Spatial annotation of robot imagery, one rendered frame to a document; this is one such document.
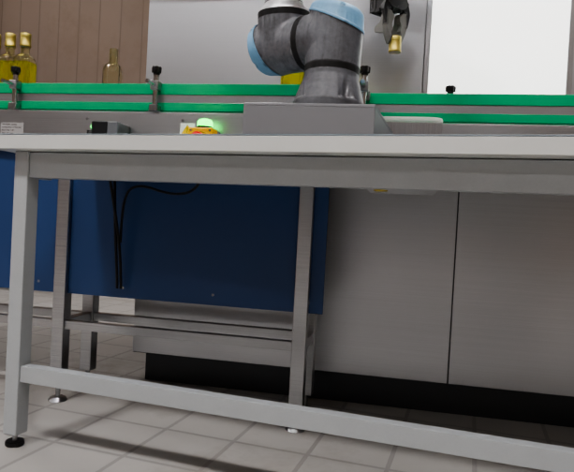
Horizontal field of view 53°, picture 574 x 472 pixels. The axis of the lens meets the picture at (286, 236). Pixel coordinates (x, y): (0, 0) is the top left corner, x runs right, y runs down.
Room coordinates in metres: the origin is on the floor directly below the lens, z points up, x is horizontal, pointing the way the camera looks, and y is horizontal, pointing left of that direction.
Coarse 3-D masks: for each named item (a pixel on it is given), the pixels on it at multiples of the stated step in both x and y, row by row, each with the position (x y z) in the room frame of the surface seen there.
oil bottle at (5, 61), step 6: (6, 36) 1.92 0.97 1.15; (12, 36) 1.92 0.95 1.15; (6, 42) 1.91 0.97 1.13; (12, 42) 1.92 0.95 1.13; (6, 48) 1.92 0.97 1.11; (12, 48) 1.92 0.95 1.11; (6, 54) 1.91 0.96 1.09; (12, 54) 1.92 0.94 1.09; (0, 60) 1.91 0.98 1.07; (6, 60) 1.90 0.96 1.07; (12, 60) 1.90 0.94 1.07; (0, 66) 1.90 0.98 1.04; (6, 66) 1.90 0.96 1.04; (0, 72) 1.90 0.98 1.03; (6, 72) 1.90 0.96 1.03; (0, 78) 1.90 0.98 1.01; (6, 78) 1.90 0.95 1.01
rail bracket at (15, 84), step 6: (12, 66) 1.74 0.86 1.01; (18, 66) 1.75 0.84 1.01; (12, 72) 1.75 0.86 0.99; (18, 72) 1.75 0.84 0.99; (18, 78) 1.76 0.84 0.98; (12, 84) 1.74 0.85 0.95; (18, 84) 1.75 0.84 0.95; (12, 90) 1.75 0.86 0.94; (12, 96) 1.75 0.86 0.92; (12, 102) 1.74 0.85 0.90; (12, 108) 1.74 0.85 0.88; (18, 108) 1.75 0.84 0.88
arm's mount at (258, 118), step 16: (256, 112) 1.14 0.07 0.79; (272, 112) 1.13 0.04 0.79; (288, 112) 1.12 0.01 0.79; (304, 112) 1.11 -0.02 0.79; (320, 112) 1.10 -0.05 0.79; (336, 112) 1.09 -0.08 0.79; (352, 112) 1.08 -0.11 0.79; (368, 112) 1.07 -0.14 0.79; (256, 128) 1.14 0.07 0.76; (272, 128) 1.13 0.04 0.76; (288, 128) 1.12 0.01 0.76; (304, 128) 1.11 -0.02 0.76; (320, 128) 1.10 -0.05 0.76; (336, 128) 1.09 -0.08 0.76; (352, 128) 1.08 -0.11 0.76; (368, 128) 1.07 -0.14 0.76; (384, 128) 1.19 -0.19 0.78
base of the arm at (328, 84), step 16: (320, 64) 1.15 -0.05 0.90; (336, 64) 1.15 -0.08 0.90; (352, 64) 1.16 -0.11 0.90; (304, 80) 1.18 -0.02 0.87; (320, 80) 1.14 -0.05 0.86; (336, 80) 1.14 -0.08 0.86; (352, 80) 1.16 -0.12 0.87; (304, 96) 1.15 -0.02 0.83; (320, 96) 1.13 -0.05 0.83; (336, 96) 1.13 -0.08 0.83; (352, 96) 1.15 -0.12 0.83
